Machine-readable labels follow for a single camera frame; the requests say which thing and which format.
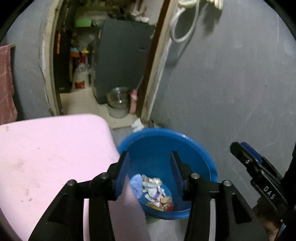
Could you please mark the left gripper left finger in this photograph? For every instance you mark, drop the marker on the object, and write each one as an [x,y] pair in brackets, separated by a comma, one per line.
[63,219]

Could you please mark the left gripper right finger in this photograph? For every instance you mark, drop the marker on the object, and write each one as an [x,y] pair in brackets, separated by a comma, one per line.
[234,218]

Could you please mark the red snack wrapper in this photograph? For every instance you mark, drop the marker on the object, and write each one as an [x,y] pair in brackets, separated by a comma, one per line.
[165,204]

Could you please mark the blue microfibre cloth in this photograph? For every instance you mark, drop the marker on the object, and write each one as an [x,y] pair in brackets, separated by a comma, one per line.
[136,185]

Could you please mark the silver foil wrapper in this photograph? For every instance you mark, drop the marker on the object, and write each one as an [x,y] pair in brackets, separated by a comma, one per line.
[152,190]

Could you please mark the person's right hand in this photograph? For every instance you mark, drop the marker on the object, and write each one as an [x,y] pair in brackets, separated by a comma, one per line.
[270,226]

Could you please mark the pink floral table cloth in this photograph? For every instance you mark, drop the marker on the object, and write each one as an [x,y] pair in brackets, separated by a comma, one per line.
[38,157]

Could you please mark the blue plastic basin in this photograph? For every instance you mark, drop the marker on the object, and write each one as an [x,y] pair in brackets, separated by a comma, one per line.
[150,154]

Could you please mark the pink checked towel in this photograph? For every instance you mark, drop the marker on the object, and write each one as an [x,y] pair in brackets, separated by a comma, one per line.
[8,109]

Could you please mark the steel pot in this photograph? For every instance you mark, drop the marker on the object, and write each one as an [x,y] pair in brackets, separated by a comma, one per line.
[118,102]

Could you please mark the pink bottle on floor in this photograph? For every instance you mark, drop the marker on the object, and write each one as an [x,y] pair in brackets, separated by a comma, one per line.
[133,102]

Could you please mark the red white rice bag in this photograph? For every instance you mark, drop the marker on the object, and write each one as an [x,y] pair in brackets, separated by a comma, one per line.
[81,75]

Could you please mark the grey small refrigerator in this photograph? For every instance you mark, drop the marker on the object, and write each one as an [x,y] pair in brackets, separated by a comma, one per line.
[122,56]

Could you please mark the white rubber gloves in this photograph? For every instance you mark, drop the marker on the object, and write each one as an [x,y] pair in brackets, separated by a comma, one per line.
[217,3]

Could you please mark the wooden door frame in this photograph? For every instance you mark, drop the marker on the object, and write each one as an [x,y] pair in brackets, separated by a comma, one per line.
[73,27]

